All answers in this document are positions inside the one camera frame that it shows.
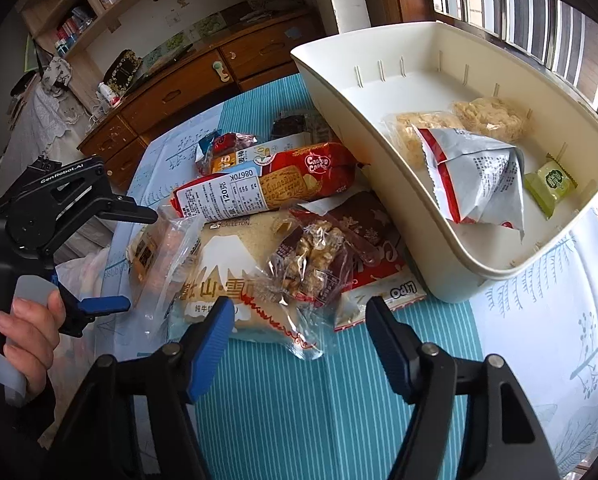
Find mountain print bread bag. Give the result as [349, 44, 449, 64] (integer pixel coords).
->
[169, 210, 324, 360]

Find blue foil candy pack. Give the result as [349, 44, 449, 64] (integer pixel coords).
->
[195, 129, 222, 176]

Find red Lipo biscuit bag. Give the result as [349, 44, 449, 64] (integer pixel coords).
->
[302, 186, 427, 332]

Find red candy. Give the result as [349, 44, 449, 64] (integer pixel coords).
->
[212, 132, 258, 157]

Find orange oats bar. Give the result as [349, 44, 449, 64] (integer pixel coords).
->
[209, 131, 311, 174]

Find walnut snack clear pack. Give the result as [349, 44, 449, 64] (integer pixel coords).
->
[261, 207, 380, 309]

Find red blue cookie roll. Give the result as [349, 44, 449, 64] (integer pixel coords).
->
[170, 142, 357, 222]

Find dark brownie pack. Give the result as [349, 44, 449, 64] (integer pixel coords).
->
[271, 112, 333, 144]

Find silver foil snack bag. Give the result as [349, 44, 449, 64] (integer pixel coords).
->
[418, 128, 525, 236]

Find green pineapple cake pack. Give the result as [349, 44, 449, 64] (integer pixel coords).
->
[524, 154, 578, 219]

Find peanut cracker clear pack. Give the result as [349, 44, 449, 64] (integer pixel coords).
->
[383, 110, 464, 171]

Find square rice cracker pack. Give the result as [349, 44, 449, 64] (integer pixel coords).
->
[451, 98, 527, 144]

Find brown soda cracker pack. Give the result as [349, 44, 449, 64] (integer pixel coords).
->
[126, 202, 203, 318]

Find person's left hand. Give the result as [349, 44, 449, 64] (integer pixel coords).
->
[0, 290, 66, 400]

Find pastel floral blanket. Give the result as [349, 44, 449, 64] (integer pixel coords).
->
[38, 246, 110, 448]

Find blue patterned tablecloth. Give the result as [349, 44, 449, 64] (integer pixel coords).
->
[128, 76, 598, 479]

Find white red small bottle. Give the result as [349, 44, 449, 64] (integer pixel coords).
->
[97, 81, 121, 108]

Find black gold ornate box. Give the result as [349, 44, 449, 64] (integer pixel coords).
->
[102, 49, 142, 96]

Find wooden bookshelf with books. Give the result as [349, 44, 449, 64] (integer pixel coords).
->
[16, 0, 241, 111]

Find white plastic storage bin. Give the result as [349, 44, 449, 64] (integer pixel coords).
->
[291, 22, 598, 302]

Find wooden desk with drawers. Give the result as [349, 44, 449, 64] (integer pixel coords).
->
[78, 9, 325, 191]

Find metal window bars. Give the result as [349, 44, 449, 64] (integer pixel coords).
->
[433, 0, 598, 113]

